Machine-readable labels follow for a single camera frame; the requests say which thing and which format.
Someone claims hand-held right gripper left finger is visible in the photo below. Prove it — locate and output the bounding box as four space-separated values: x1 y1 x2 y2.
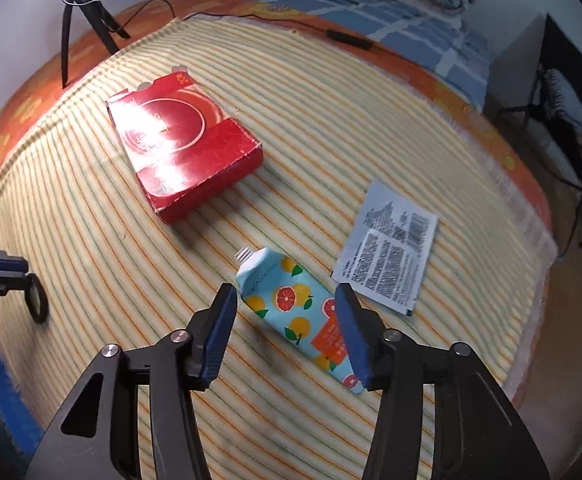
24 282 239 480

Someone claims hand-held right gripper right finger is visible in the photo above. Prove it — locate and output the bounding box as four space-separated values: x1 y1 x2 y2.
334 282 552 480

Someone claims black ring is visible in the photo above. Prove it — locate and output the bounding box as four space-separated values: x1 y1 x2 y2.
24 274 49 325

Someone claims fruit print tube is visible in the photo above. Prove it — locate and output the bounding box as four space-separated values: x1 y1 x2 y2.
234 246 367 395

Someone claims blue plastic basket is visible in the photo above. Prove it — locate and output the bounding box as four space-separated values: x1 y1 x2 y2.
0 332 44 456

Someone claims grey printed sachet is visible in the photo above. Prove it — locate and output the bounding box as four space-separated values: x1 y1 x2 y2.
331 179 439 317

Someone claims red cardboard box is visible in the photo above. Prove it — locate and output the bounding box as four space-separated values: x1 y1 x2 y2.
106 66 264 225

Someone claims yellow striped blanket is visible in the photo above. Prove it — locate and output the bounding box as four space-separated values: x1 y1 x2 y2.
0 12 556 480

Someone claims black tripod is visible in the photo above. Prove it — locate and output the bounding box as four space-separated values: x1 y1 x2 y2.
54 0 132 88

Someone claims blue checked bed sheet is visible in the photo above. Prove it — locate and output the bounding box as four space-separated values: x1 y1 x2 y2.
181 0 492 113

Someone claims striped cloth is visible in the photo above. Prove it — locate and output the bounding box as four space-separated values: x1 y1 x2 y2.
543 67 582 171

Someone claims black folding chair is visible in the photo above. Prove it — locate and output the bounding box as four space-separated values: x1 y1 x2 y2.
496 12 582 246

